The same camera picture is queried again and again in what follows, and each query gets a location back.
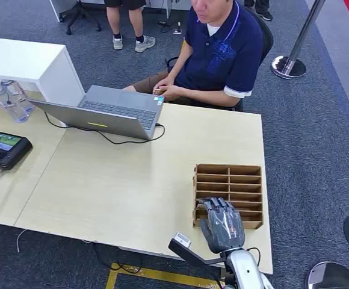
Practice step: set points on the person's left hand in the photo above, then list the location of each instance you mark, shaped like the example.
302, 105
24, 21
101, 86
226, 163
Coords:
173, 93

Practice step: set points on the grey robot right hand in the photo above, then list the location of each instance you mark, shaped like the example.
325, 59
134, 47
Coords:
222, 229

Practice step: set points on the person's right hand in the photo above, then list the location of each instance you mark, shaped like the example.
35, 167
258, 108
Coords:
164, 81

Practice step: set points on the person's right forearm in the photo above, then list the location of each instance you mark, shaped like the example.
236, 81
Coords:
179, 62

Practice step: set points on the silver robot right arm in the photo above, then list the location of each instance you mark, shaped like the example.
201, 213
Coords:
243, 271

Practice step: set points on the person's left forearm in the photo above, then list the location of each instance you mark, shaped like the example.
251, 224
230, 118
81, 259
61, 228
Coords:
208, 97

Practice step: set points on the wooden slotted card holder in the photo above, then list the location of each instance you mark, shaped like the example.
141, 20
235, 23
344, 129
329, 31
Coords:
246, 218

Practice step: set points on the standing person in shorts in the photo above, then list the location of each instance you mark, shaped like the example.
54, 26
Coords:
132, 20

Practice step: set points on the seated person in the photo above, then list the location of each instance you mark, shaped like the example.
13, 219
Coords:
222, 52

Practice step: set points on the standing person in black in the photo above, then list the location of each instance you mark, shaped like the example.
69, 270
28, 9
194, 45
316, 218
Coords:
263, 10

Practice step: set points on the white floor plug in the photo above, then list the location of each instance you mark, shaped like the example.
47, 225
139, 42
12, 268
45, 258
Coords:
177, 28

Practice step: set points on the grey open laptop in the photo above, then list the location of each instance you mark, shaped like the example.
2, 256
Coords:
117, 99

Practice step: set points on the black swivel chair base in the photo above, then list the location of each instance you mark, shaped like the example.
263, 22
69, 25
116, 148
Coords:
79, 14

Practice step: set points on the chrome stanchion base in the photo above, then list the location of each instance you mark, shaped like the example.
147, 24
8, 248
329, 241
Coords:
331, 277

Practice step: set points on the white counter cabinet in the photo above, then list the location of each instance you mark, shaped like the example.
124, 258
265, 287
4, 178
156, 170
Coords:
17, 60

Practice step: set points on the clear acrylic stand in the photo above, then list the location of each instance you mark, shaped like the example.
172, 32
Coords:
14, 103

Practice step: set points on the black payment terminal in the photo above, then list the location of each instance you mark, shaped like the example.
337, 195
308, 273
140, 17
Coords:
7, 149

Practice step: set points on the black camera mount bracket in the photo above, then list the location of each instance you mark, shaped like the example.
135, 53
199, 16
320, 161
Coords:
189, 257

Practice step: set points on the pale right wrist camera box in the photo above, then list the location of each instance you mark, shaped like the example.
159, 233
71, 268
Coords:
183, 240

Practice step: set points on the chrome stanchion post with base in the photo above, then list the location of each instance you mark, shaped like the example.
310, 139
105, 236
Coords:
288, 67

